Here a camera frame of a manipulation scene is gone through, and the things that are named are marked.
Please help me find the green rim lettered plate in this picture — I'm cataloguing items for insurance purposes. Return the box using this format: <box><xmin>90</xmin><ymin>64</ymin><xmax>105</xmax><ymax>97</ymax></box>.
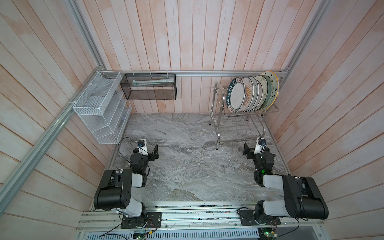
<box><xmin>226</xmin><ymin>78</ymin><xmax>245</xmax><ymax>113</ymax></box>

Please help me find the small sunburst plate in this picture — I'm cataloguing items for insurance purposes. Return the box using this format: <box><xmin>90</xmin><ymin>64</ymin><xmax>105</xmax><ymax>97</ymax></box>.
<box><xmin>240</xmin><ymin>77</ymin><xmax>254</xmax><ymax>112</ymax></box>

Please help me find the cream plate with red berries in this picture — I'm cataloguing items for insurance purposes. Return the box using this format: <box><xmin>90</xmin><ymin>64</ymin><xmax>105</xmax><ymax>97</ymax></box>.
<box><xmin>256</xmin><ymin>75</ymin><xmax>269</xmax><ymax>110</ymax></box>

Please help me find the white plate green clover outline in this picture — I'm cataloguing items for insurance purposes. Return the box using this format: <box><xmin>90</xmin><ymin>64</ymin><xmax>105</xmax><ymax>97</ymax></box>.
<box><xmin>248</xmin><ymin>77</ymin><xmax>259</xmax><ymax>111</ymax></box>

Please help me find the mint green flower plate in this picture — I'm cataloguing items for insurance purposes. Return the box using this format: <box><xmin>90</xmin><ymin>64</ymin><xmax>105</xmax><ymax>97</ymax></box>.
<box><xmin>263</xmin><ymin>74</ymin><xmax>273</xmax><ymax>110</ymax></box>

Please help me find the white star patterned plate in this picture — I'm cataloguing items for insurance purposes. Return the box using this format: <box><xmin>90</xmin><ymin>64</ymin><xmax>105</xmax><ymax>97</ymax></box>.
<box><xmin>261</xmin><ymin>71</ymin><xmax>279</xmax><ymax>111</ymax></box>

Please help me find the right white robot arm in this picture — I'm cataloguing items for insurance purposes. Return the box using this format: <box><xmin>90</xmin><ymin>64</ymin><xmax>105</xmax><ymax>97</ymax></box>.
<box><xmin>237</xmin><ymin>139</ymin><xmax>329</xmax><ymax>226</ymax></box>

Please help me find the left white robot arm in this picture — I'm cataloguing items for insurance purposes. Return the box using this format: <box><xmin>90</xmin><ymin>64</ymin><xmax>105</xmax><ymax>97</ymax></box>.
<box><xmin>93</xmin><ymin>140</ymin><xmax>159</xmax><ymax>228</ymax></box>

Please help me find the stainless steel dish rack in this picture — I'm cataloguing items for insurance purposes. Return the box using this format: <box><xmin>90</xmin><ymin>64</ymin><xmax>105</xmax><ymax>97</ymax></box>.
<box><xmin>209</xmin><ymin>82</ymin><xmax>279</xmax><ymax>150</ymax></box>

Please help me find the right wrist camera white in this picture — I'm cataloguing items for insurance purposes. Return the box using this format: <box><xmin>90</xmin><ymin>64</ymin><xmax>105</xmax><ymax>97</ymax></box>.
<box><xmin>254</xmin><ymin>136</ymin><xmax>266</xmax><ymax>154</ymax></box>

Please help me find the black wire mesh basket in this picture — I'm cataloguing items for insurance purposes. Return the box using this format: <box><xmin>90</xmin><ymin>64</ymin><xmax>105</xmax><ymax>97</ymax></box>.
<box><xmin>120</xmin><ymin>73</ymin><xmax>178</xmax><ymax>101</ymax></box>

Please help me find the white wire mesh shelf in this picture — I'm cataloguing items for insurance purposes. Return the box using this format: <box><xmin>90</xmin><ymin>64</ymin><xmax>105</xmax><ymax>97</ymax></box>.
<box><xmin>73</xmin><ymin>71</ymin><xmax>132</xmax><ymax>145</ymax></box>

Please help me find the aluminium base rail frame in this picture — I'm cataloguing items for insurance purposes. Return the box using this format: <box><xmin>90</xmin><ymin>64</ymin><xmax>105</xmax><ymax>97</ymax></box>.
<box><xmin>74</xmin><ymin>201</ymin><xmax>331</xmax><ymax>240</ymax></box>

